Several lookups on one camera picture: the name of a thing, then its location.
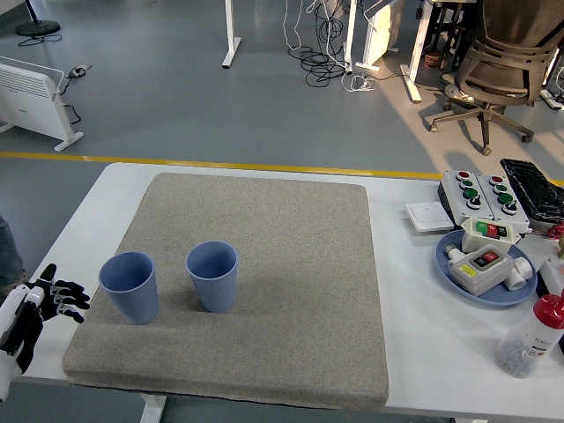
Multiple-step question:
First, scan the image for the white table leg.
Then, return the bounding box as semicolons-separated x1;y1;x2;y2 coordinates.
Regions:
139;393;168;423

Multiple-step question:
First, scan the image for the grey red-button switch box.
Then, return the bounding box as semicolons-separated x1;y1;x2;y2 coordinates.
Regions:
447;245;516;296

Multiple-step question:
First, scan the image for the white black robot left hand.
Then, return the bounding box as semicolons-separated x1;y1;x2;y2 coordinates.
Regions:
0;263;92;403

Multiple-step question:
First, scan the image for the white desk leg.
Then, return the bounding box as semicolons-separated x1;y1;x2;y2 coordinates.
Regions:
341;0;358;74
399;0;437;103
539;85;564;111
221;0;242;69

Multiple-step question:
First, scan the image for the white four-button control box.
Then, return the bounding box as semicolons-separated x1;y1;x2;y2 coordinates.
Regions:
477;174;531;233
442;169;497;228

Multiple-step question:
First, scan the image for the white wall switch plate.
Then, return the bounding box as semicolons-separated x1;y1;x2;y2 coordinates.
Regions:
404;200;455;234

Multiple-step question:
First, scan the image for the black fan stand base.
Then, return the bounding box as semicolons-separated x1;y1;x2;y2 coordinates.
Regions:
15;0;62;37

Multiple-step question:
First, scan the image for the white pipe fitting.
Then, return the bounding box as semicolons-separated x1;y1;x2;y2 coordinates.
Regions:
504;256;535;292

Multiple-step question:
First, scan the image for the white hanging cable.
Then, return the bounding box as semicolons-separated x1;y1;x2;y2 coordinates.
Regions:
281;0;318;52

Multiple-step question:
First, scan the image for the black cable tangle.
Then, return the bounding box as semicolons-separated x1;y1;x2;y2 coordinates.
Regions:
288;0;353;87

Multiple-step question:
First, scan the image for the clear bottle red cap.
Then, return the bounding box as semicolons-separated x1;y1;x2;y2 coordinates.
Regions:
493;293;564;379

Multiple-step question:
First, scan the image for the white power strip cable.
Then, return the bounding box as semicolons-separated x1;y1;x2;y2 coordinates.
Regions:
343;73;378;93

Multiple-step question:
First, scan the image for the grey-brown mat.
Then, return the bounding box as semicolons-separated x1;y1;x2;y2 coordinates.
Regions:
61;171;390;411

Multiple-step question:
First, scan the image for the blue ribbed cup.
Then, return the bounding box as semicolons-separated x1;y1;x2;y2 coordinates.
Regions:
98;250;160;326
185;241;240;314

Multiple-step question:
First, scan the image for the grey office chair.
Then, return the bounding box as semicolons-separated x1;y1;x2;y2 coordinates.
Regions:
429;0;564;156

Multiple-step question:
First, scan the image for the cream green-red switch box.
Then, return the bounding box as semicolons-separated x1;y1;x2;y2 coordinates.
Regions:
461;216;522;255

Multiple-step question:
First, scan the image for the blue plate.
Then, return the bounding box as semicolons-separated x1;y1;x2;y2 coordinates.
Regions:
434;228;539;308

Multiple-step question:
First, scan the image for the white panel heater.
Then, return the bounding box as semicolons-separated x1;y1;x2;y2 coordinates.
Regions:
0;56;85;152
355;0;406;71

